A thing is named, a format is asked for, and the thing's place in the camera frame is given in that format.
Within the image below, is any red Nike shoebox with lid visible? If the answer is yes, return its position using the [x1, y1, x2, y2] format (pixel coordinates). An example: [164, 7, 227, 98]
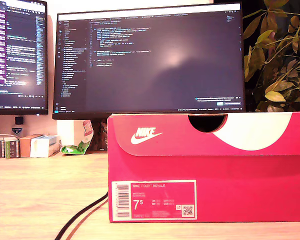
[106, 111, 300, 223]

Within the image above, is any white and blue box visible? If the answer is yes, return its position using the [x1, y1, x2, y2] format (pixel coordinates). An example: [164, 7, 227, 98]
[29, 134, 61, 158]

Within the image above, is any orange cardboard box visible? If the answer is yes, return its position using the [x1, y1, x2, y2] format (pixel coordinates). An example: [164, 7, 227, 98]
[19, 134, 45, 158]

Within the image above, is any large wide computer monitor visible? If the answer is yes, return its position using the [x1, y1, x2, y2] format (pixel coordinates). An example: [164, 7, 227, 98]
[52, 2, 247, 120]

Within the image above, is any dark monitor stand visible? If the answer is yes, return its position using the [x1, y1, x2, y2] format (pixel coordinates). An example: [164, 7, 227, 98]
[91, 119, 108, 152]

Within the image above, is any green and white snack bag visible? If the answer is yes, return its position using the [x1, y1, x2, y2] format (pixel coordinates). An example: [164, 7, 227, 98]
[59, 119, 95, 156]

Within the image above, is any green leafy houseplant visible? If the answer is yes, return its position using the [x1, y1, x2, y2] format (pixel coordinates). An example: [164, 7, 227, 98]
[242, 0, 300, 113]

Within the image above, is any small computer monitor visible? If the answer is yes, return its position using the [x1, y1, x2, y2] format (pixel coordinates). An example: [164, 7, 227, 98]
[0, 0, 49, 116]

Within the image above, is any black cable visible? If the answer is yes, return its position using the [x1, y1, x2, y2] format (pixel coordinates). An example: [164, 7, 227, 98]
[54, 192, 109, 240]

